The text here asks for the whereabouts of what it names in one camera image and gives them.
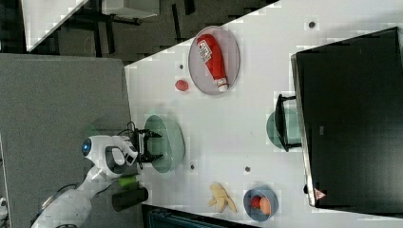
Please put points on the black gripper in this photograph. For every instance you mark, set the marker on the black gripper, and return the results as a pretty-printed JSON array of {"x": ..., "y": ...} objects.
[{"x": 139, "y": 145}]

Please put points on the green plastic strainer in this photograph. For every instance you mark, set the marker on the green plastic strainer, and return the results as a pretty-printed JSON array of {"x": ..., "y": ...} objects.
[{"x": 169, "y": 147}]

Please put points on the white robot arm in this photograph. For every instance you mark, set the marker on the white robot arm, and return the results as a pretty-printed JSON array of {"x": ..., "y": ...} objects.
[{"x": 110, "y": 156}]

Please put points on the green cylinder object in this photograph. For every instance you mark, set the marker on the green cylinder object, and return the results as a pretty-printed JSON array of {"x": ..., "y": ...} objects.
[{"x": 126, "y": 181}]

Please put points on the black cylinder object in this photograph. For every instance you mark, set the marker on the black cylinder object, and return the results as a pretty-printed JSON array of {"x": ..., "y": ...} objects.
[{"x": 129, "y": 198}]

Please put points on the red toy strawberry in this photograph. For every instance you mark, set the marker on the red toy strawberry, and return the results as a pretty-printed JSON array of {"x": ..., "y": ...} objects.
[{"x": 182, "y": 85}]

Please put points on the yellow toy banana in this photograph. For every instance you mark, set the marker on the yellow toy banana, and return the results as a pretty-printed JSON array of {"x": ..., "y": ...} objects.
[{"x": 220, "y": 198}]

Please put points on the red ketchup bottle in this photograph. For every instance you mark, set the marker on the red ketchup bottle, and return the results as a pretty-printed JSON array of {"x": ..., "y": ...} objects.
[{"x": 210, "y": 52}]

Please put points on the red toy fruit in bowl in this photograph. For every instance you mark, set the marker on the red toy fruit in bowl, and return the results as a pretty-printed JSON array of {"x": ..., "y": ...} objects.
[{"x": 255, "y": 202}]

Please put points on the blue bowl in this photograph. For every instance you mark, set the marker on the blue bowl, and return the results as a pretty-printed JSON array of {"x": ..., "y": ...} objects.
[{"x": 261, "y": 191}]

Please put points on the orange toy fruit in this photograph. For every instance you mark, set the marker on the orange toy fruit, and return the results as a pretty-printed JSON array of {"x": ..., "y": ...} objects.
[{"x": 265, "y": 206}]

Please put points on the green plastic cup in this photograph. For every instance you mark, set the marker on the green plastic cup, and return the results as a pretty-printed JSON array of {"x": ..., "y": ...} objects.
[{"x": 292, "y": 129}]

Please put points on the silver black toaster oven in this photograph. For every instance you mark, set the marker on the silver black toaster oven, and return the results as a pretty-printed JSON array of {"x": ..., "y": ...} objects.
[{"x": 349, "y": 101}]

